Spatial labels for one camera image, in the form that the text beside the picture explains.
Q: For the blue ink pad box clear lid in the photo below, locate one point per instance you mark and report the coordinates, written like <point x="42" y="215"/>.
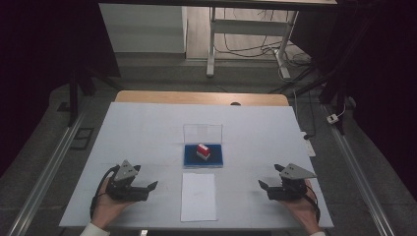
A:
<point x="193" y="160"/>

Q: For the metal floor rail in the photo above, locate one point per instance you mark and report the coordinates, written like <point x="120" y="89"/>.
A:
<point x="49" y="170"/>
<point x="357" y="170"/>

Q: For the black stand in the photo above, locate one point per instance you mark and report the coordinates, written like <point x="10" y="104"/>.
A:
<point x="72" y="98"/>
<point x="339" y="98"/>

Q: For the black floor frame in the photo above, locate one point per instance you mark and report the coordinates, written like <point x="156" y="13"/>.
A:
<point x="73" y="139"/>

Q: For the large white table cover sheet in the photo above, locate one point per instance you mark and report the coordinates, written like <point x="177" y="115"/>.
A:
<point x="137" y="137"/>

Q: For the person's left hand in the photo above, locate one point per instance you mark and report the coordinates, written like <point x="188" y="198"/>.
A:
<point x="105" y="209"/>

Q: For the dark curtain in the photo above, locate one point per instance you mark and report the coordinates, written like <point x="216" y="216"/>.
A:
<point x="39" y="65"/>
<point x="387" y="82"/>

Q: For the red stamp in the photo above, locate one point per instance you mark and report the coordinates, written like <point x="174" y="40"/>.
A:
<point x="203" y="151"/>

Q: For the small dark round object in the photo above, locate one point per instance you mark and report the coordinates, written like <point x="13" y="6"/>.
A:
<point x="235" y="104"/>

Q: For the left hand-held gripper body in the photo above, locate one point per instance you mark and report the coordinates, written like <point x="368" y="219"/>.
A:
<point x="126" y="191"/>

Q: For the white desk frame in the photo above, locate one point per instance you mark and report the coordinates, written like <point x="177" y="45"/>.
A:
<point x="249" y="28"/>

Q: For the person's right hand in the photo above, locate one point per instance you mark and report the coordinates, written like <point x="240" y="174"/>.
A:
<point x="306" y="213"/>

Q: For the small white paper sheet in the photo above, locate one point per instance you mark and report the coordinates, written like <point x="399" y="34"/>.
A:
<point x="198" y="200"/>

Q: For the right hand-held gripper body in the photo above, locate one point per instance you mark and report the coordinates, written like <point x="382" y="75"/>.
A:
<point x="288" y="192"/>

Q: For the wooden table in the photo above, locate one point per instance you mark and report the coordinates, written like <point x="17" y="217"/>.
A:
<point x="196" y="97"/>

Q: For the white cabinet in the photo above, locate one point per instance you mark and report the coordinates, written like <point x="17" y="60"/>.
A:
<point x="141" y="29"/>

